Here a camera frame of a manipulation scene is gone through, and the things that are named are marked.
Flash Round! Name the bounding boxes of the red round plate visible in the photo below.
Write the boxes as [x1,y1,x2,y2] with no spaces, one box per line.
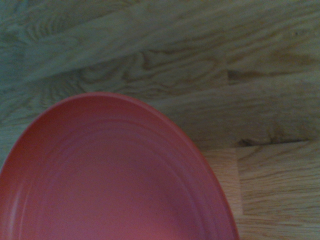
[0,91,240,240]

